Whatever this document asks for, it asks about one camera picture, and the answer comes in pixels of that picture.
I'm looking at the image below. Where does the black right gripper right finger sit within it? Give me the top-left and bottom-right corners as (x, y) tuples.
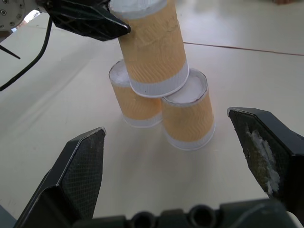
(227, 106), (304, 221)

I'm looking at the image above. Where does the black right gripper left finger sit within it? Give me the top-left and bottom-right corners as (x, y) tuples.
(13, 127), (107, 228)

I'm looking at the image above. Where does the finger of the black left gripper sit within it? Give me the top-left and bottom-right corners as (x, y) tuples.
(46, 3), (132, 42)

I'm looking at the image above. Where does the orange ribbed paper cup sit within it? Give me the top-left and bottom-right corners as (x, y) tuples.
(160, 68), (216, 152)
(108, 59), (164, 129)
(108, 0), (190, 98)

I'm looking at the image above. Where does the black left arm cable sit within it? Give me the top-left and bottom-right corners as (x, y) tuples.
(0, 15), (53, 92)

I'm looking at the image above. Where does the thin black cable tie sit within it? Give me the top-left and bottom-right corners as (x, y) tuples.
(0, 44), (21, 59)

